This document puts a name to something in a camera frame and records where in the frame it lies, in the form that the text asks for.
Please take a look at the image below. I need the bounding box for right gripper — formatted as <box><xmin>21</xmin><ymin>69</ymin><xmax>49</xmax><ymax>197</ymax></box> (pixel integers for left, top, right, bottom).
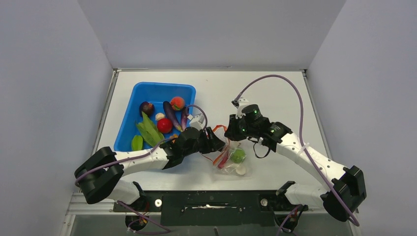
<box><xmin>226</xmin><ymin>113</ymin><xmax>258</xmax><ymax>142</ymax></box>

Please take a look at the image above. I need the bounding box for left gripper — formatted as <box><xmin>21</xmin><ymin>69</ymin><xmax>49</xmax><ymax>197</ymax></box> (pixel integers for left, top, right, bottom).
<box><xmin>183</xmin><ymin>127</ymin><xmax>225</xmax><ymax>157</ymax></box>

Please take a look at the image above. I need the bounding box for clear zip top bag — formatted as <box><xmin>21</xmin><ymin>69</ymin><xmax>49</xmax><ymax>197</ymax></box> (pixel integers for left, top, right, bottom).
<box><xmin>202</xmin><ymin>124</ymin><xmax>252</xmax><ymax>180</ymax></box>

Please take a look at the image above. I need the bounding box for fake purple eggplant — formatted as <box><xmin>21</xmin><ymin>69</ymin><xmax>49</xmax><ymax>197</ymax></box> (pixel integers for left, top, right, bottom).
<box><xmin>180</xmin><ymin>107</ymin><xmax>189</xmax><ymax>131</ymax></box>
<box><xmin>163</xmin><ymin>101</ymin><xmax>183</xmax><ymax>132</ymax></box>

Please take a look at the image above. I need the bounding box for small fake white mushroom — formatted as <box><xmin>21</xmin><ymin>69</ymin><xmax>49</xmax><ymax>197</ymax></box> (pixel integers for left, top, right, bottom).
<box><xmin>155</xmin><ymin>113</ymin><xmax>165</xmax><ymax>121</ymax></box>

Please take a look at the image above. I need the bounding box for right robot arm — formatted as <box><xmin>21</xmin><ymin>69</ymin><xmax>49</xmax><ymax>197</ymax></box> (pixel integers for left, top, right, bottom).
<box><xmin>225</xmin><ymin>102</ymin><xmax>366</xmax><ymax>222</ymax></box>

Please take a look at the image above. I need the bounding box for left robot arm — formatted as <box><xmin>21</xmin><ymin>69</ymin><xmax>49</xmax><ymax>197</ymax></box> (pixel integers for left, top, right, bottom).
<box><xmin>74</xmin><ymin>127</ymin><xmax>226</xmax><ymax>205</ymax></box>

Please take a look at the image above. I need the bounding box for fake red chili pepper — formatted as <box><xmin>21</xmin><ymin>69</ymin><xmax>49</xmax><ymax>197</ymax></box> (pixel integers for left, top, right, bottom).
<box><xmin>217</xmin><ymin>148</ymin><xmax>231</xmax><ymax>169</ymax></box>

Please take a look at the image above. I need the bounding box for green fake bumpy vegetable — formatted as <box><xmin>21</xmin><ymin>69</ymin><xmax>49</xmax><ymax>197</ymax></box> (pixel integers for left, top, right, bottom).
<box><xmin>230</xmin><ymin>148</ymin><xmax>246</xmax><ymax>164</ymax></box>

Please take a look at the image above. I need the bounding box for white fake garlic piece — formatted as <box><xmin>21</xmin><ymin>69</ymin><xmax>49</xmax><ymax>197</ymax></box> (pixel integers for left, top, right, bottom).
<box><xmin>235</xmin><ymin>165</ymin><xmax>246</xmax><ymax>176</ymax></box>

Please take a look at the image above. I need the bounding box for fake peach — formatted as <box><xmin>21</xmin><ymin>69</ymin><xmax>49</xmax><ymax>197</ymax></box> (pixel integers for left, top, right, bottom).
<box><xmin>170</xmin><ymin>96</ymin><xmax>185</xmax><ymax>111</ymax></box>

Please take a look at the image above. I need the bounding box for green fake leafy vegetable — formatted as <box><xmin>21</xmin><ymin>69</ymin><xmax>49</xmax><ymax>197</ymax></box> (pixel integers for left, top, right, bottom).
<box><xmin>136</xmin><ymin>112</ymin><xmax>165</xmax><ymax>147</ymax></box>

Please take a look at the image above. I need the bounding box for fake dark plum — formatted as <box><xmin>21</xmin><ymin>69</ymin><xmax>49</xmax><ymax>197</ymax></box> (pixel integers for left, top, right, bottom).
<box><xmin>139</xmin><ymin>101</ymin><xmax>155</xmax><ymax>117</ymax></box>

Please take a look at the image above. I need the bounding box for green fake lime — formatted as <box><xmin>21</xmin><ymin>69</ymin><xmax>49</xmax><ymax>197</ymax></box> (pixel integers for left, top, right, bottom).
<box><xmin>131</xmin><ymin>135</ymin><xmax>144</xmax><ymax>151</ymax></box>

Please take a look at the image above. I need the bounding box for blue plastic bin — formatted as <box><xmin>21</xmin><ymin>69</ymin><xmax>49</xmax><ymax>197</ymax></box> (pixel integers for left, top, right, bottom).
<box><xmin>114</xmin><ymin>82</ymin><xmax>196</xmax><ymax>151</ymax></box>

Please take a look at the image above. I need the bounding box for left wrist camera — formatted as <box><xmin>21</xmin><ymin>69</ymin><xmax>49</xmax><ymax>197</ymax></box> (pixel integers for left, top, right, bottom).
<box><xmin>187</xmin><ymin>113</ymin><xmax>205</xmax><ymax>130</ymax></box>

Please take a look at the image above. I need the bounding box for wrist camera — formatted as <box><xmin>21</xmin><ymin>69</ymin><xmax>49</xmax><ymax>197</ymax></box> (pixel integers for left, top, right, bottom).
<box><xmin>232</xmin><ymin>98</ymin><xmax>249</xmax><ymax>119</ymax></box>
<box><xmin>187</xmin><ymin>113</ymin><xmax>205</xmax><ymax>130</ymax></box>

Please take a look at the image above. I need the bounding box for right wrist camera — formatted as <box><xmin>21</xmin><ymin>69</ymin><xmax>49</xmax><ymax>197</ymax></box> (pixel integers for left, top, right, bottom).
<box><xmin>232</xmin><ymin>98</ymin><xmax>249</xmax><ymax>119</ymax></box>

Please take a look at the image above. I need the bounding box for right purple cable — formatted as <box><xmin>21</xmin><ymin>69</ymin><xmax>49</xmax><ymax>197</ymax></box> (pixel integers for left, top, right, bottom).
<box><xmin>234</xmin><ymin>74</ymin><xmax>360</xmax><ymax>227</ymax></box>

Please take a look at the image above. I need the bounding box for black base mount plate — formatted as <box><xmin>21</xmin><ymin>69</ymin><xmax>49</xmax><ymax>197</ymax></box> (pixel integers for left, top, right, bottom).
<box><xmin>130</xmin><ymin>190</ymin><xmax>295</xmax><ymax>227</ymax></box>

